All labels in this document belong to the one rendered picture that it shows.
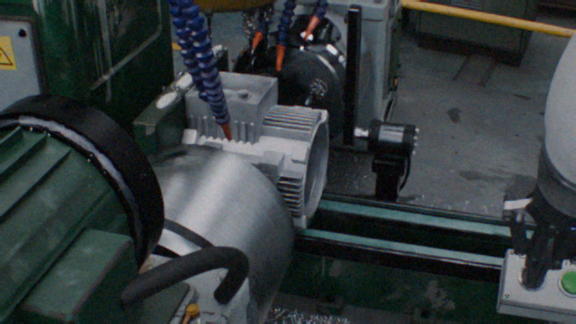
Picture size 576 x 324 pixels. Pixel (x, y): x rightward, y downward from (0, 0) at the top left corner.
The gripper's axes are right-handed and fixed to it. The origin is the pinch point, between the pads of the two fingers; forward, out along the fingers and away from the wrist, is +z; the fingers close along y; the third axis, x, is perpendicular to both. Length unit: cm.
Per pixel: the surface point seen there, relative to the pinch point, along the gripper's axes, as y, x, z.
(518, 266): 1.9, -1.2, 4.6
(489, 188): 3, -41, 58
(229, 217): 36.2, 2.6, -5.4
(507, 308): 2.4, 3.5, 7.2
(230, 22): 175, -261, 271
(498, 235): 2.6, -17.6, 31.3
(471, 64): 9, -230, 250
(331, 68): 36, -42, 24
